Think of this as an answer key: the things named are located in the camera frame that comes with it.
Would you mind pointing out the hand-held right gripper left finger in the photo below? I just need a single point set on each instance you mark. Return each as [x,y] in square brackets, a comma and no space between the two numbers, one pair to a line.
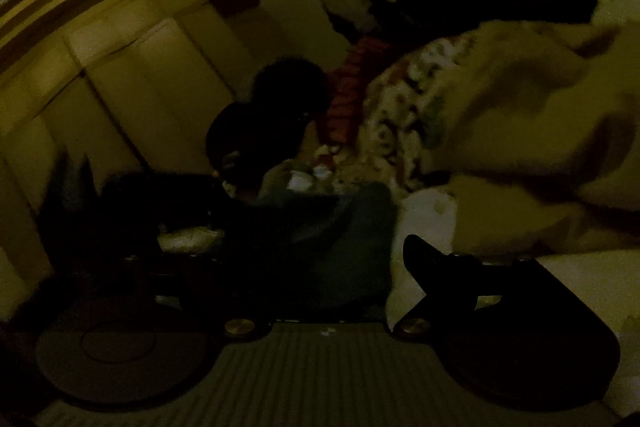
[190,277]

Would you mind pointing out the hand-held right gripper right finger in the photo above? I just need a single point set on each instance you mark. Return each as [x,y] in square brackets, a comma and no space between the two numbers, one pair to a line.
[440,264]

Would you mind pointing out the dark green garment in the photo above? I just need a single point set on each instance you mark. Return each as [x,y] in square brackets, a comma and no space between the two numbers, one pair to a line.
[340,247]

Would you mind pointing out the white leaf print duvet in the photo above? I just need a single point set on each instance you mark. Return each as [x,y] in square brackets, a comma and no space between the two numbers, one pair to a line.
[427,227]

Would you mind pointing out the beige wardrobe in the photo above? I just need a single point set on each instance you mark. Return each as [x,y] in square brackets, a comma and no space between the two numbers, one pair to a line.
[150,82]

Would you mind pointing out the olive green garment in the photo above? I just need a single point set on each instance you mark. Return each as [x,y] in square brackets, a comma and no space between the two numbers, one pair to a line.
[277,179]

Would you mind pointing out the dark cloth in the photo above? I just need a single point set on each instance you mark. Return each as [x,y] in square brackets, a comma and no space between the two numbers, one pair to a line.
[270,117]

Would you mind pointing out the yellow monkey print blanket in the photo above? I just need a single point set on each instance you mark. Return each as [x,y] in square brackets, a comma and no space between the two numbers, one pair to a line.
[525,117]

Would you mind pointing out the red knitted garment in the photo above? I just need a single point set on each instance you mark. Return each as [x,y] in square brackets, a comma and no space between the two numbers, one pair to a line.
[350,97]

